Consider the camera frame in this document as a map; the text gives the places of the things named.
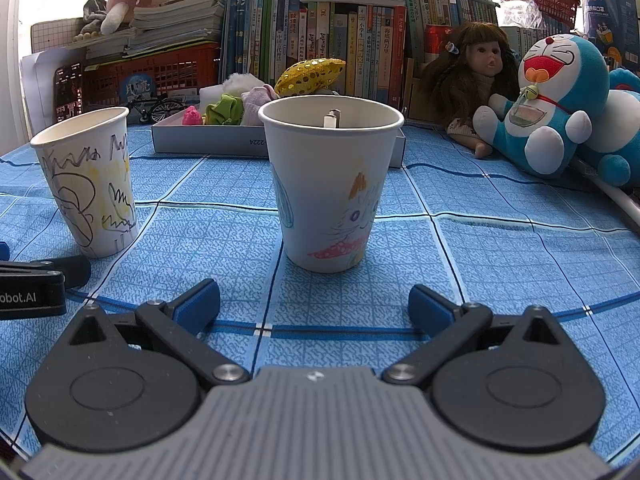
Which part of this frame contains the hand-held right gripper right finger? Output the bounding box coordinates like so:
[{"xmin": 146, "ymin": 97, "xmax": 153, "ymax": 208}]
[{"xmin": 380, "ymin": 284, "xmax": 580, "ymax": 386}]

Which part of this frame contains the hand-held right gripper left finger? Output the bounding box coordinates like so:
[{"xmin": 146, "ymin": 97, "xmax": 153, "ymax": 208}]
[{"xmin": 52, "ymin": 279, "xmax": 251, "ymax": 386}]

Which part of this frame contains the grey cardboard tray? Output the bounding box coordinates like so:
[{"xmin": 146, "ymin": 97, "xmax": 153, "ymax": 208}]
[{"xmin": 151, "ymin": 110, "xmax": 407, "ymax": 168}]

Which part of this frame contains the white foam block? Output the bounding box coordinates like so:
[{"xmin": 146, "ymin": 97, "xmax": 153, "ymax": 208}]
[{"xmin": 200, "ymin": 85, "xmax": 228, "ymax": 111}]

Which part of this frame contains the pale purple sock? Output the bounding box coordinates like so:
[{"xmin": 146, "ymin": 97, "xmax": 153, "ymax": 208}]
[{"xmin": 241, "ymin": 85, "xmax": 281, "ymax": 126}]

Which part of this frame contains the white fluffy pompom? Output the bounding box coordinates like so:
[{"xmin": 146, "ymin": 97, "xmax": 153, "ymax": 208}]
[{"xmin": 222, "ymin": 72, "xmax": 266, "ymax": 96}]

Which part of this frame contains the yellow sequin soft toy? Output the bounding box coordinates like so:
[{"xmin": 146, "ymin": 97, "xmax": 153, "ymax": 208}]
[{"xmin": 274, "ymin": 58, "xmax": 347, "ymax": 98}]

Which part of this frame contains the paper cup with black scribbles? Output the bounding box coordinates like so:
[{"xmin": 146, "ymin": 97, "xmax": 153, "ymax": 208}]
[{"xmin": 30, "ymin": 106, "xmax": 140, "ymax": 259}]

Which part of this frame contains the blue checked tablecloth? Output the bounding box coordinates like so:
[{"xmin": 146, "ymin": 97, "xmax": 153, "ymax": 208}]
[{"xmin": 0, "ymin": 120, "xmax": 640, "ymax": 461}]

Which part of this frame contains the paper cup with coloured drawing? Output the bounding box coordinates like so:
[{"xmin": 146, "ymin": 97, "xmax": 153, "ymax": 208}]
[{"xmin": 257, "ymin": 95, "xmax": 405, "ymax": 273}]

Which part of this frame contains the white paper sheet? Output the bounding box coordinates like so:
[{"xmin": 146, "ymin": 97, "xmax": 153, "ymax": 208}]
[{"xmin": 20, "ymin": 50, "xmax": 58, "ymax": 133}]

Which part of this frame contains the black toy bicycle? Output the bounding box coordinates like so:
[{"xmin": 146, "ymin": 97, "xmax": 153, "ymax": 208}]
[{"xmin": 125, "ymin": 95, "xmax": 187, "ymax": 123}]

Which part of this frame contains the green scrunchie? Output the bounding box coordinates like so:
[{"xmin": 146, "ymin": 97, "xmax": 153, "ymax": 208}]
[{"xmin": 202, "ymin": 94, "xmax": 246, "ymax": 126}]

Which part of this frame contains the white rod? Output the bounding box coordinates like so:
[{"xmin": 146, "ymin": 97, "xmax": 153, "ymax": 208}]
[{"xmin": 575, "ymin": 157, "xmax": 640, "ymax": 233}]

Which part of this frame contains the red plastic crate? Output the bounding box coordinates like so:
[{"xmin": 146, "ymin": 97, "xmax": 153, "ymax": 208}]
[{"xmin": 82, "ymin": 42, "xmax": 222, "ymax": 106}]

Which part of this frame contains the grid cutting board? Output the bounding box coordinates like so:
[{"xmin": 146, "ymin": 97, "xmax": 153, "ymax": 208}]
[{"xmin": 31, "ymin": 14, "xmax": 88, "ymax": 56}]

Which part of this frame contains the grey elephant plush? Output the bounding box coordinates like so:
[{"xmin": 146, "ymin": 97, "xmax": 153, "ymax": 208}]
[{"xmin": 75, "ymin": 0, "xmax": 112, "ymax": 43}]

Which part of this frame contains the brown haired doll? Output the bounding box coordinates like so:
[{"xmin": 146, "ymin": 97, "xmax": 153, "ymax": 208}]
[{"xmin": 419, "ymin": 21, "xmax": 521, "ymax": 160}]

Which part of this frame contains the large blue cat plush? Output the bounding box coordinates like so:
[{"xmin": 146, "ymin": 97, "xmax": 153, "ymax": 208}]
[{"xmin": 580, "ymin": 67, "xmax": 640, "ymax": 188}]

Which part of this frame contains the small blue cat plush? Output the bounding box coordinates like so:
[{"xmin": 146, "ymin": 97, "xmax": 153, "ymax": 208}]
[{"xmin": 472, "ymin": 33, "xmax": 611, "ymax": 178}]

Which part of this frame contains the stack of flat books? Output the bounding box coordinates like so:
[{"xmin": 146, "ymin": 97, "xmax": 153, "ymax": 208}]
[{"xmin": 85, "ymin": 0, "xmax": 226, "ymax": 61}]

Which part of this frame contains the row of upright books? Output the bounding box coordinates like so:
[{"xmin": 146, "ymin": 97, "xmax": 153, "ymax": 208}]
[{"xmin": 220, "ymin": 0, "xmax": 576, "ymax": 106}]

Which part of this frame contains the clear plastic bag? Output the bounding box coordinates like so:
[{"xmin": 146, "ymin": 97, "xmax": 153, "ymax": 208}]
[{"xmin": 500, "ymin": 0, "xmax": 546, "ymax": 28}]

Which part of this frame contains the blue printed box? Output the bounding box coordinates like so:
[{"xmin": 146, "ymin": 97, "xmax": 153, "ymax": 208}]
[{"xmin": 575, "ymin": 0, "xmax": 640, "ymax": 68}]

